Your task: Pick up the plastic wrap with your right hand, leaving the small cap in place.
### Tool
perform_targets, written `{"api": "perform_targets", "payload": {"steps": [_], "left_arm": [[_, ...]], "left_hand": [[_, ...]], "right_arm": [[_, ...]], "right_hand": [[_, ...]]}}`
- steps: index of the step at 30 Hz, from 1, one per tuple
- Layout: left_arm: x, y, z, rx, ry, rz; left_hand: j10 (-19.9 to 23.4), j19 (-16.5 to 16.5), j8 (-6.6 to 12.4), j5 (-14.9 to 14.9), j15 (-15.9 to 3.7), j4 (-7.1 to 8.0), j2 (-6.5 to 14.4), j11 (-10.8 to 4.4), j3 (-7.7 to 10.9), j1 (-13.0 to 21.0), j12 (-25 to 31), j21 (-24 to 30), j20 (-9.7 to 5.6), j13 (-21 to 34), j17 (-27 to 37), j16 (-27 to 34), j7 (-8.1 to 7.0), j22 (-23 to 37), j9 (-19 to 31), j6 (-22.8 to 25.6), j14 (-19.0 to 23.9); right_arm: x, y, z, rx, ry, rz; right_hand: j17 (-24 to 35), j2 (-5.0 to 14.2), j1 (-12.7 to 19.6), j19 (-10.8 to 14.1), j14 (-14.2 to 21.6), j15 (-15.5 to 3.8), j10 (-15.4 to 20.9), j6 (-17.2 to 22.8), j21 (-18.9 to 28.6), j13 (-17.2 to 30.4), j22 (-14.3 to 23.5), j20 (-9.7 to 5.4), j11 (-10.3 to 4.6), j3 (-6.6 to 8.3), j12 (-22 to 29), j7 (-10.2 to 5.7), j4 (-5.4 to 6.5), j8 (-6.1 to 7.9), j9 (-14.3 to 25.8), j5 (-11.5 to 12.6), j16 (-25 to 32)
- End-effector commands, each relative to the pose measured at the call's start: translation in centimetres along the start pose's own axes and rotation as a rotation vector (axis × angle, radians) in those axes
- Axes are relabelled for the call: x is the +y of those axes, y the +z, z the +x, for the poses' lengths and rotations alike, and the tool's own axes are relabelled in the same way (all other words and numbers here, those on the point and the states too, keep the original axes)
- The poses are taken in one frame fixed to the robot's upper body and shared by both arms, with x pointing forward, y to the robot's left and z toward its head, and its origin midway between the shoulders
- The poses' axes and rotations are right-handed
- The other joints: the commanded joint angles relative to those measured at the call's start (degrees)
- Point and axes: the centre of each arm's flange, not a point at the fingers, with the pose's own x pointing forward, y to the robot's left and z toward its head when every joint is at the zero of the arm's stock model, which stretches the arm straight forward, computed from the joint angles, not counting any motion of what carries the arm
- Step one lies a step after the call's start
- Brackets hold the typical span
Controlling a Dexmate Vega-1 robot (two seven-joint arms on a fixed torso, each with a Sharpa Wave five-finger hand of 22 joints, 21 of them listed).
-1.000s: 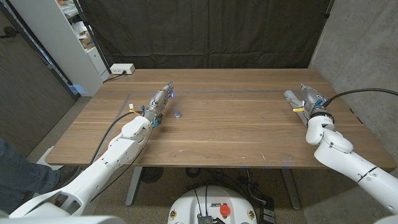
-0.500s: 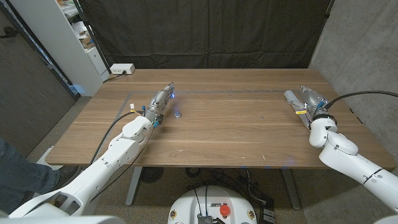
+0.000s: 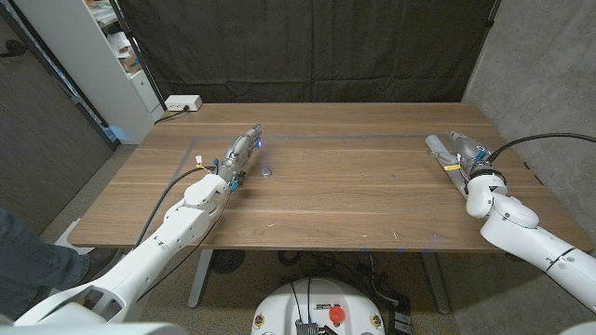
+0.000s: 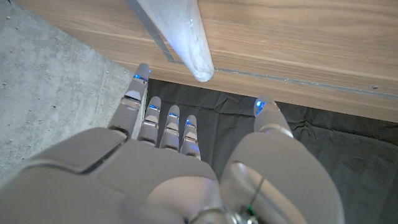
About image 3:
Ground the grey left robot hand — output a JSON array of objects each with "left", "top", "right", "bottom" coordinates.
[{"left": 216, "top": 123, "right": 263, "bottom": 190}]

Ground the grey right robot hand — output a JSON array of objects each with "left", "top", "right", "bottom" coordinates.
[{"left": 437, "top": 130, "right": 494, "bottom": 181}]

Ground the clear plastic wrap roll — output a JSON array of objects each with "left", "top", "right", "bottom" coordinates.
[{"left": 424, "top": 134, "right": 470, "bottom": 200}]

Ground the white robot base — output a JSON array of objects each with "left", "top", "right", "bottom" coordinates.
[{"left": 251, "top": 277, "right": 386, "bottom": 335}]

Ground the white power outlet box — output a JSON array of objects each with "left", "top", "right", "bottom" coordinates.
[{"left": 165, "top": 94, "right": 203, "bottom": 113}]

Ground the black round floor fan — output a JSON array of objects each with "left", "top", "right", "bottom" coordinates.
[{"left": 209, "top": 249, "right": 247, "bottom": 275}]

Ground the grey table leg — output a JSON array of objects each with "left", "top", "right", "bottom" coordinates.
[
  {"left": 187, "top": 249, "right": 214, "bottom": 309},
  {"left": 421, "top": 250, "right": 452, "bottom": 315}
]

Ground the black curtain backdrop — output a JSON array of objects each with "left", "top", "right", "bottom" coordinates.
[{"left": 115, "top": 0, "right": 502, "bottom": 104}]

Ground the black backdrop stand pole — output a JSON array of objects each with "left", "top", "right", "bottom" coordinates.
[{"left": 107, "top": 0, "right": 168, "bottom": 112}]

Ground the brown cardboard box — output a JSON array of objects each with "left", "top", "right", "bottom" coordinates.
[{"left": 118, "top": 53, "right": 142, "bottom": 74}]

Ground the black floor power strip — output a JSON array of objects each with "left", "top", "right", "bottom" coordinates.
[{"left": 388, "top": 304, "right": 413, "bottom": 335}]

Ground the white shelf cabinet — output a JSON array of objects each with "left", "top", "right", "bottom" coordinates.
[{"left": 13, "top": 0, "right": 165, "bottom": 145}]

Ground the person's leg in jeans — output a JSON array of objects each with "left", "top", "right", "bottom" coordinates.
[{"left": 0, "top": 207, "right": 90, "bottom": 320}]

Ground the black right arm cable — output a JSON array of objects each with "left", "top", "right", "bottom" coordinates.
[{"left": 486, "top": 132, "right": 596, "bottom": 162}]

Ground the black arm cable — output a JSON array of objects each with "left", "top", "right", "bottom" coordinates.
[
  {"left": 134, "top": 166, "right": 219, "bottom": 247},
  {"left": 486, "top": 132, "right": 596, "bottom": 162}
]

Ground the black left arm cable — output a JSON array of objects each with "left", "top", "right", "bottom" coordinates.
[{"left": 134, "top": 166, "right": 219, "bottom": 247}]

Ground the black door handle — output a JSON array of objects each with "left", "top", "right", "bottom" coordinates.
[{"left": 0, "top": 39, "right": 28, "bottom": 58}]

